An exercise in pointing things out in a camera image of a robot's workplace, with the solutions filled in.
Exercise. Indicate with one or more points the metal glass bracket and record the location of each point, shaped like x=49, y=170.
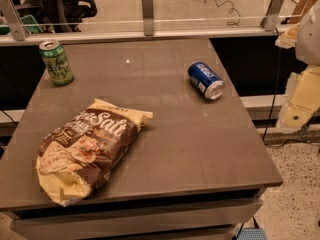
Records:
x=18, y=31
x=269, y=21
x=148, y=17

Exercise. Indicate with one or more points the green soda can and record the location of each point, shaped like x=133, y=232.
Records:
x=56, y=62

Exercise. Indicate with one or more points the blue perforated box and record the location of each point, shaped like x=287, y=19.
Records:
x=251, y=234

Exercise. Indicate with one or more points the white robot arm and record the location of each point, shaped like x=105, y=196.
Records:
x=307, y=47

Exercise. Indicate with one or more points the brown sea salt chip bag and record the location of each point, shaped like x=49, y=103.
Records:
x=76, y=159

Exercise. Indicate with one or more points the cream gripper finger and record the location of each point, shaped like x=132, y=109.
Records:
x=288, y=39
x=293, y=116

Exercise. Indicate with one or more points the clear glass barrier panel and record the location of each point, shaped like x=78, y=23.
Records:
x=212, y=18

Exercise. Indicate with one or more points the right metal glass bracket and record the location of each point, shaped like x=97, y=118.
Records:
x=269, y=21

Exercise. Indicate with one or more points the blue pepsi can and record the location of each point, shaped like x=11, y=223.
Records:
x=206, y=80

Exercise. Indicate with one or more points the left metal glass bracket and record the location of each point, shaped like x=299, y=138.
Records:
x=18, y=31

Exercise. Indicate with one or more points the green plastic bin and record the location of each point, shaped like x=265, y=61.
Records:
x=28, y=21

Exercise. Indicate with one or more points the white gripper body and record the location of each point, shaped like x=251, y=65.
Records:
x=309, y=39

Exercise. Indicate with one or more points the black office chair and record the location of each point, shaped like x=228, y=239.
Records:
x=63, y=15

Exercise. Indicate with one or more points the middle metal glass bracket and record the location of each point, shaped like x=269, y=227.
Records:
x=148, y=17

